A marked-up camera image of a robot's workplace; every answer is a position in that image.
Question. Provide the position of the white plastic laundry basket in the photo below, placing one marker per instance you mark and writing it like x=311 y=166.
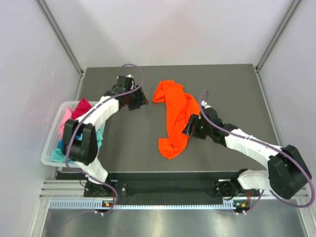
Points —
x=52 y=154

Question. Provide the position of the pink t shirt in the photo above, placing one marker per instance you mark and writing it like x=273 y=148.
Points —
x=67 y=115

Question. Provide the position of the slotted grey cable duct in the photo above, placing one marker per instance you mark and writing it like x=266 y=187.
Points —
x=99 y=204

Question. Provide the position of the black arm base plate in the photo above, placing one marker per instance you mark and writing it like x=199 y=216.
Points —
x=130 y=188

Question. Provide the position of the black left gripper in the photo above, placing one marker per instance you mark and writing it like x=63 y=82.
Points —
x=140 y=100

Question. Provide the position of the left aluminium frame post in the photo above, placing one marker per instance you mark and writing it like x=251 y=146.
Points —
x=58 y=33

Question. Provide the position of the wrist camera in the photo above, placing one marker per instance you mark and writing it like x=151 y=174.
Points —
x=125 y=83
x=210 y=113

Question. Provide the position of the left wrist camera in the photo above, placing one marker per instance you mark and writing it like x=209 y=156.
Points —
x=125 y=83

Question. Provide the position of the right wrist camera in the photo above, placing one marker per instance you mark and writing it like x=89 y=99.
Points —
x=210 y=113

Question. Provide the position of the blue t shirt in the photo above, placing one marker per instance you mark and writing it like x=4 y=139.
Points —
x=60 y=144

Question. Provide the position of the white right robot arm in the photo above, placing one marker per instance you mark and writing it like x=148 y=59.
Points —
x=284 y=172

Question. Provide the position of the magenta t shirt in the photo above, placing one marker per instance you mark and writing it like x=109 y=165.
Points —
x=83 y=107

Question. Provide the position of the orange t shirt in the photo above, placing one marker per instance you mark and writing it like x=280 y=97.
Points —
x=179 y=107

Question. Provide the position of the aluminium corner frame post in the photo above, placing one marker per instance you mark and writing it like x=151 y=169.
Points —
x=294 y=5

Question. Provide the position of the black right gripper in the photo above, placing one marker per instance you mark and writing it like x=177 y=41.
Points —
x=194 y=120

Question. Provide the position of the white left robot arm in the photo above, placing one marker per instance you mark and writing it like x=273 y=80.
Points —
x=84 y=153

